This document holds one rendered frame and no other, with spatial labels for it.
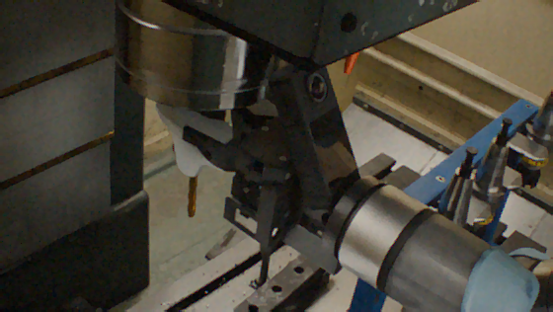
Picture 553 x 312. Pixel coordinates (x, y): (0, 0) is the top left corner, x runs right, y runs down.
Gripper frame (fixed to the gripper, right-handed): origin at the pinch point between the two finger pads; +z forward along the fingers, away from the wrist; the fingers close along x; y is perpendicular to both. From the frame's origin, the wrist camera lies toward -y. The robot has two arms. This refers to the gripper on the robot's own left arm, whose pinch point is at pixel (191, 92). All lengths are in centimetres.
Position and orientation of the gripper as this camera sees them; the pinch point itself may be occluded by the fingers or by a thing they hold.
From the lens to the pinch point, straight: 66.5
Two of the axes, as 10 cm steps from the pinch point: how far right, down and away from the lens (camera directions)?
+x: 6.6, -3.6, 6.6
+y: -1.3, 8.1, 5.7
